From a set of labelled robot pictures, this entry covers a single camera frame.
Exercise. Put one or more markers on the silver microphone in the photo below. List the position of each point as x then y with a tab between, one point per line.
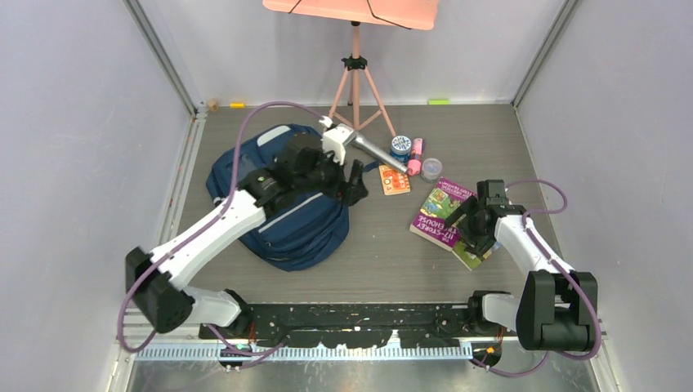
360	142

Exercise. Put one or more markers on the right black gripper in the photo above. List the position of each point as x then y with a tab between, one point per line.
478	245

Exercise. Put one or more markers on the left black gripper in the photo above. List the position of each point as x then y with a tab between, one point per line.
355	189

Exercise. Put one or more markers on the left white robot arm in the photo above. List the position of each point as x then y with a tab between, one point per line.
158	281

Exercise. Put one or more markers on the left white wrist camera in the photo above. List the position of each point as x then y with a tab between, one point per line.
335	139

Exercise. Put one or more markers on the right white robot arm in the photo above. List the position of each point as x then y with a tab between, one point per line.
557	309

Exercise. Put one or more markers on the green yellow booklet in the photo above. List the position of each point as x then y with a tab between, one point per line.
470	260

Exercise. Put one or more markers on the blue patterned round tin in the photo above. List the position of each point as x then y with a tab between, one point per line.
400	148

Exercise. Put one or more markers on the pink highlighter marker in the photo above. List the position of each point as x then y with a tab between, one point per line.
414	163

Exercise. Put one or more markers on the navy blue student backpack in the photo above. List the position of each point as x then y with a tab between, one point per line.
306	232

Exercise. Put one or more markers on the pink music stand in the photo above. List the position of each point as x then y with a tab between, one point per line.
407	15

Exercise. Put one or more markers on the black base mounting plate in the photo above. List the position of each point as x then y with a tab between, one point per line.
359	325

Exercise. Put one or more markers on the purple magenta booklet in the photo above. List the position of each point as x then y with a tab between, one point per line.
429	221

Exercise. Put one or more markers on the orange calculator toy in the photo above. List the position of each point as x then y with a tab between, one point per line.
393	182

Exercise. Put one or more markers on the clear small round container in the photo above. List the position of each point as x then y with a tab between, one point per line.
431	169

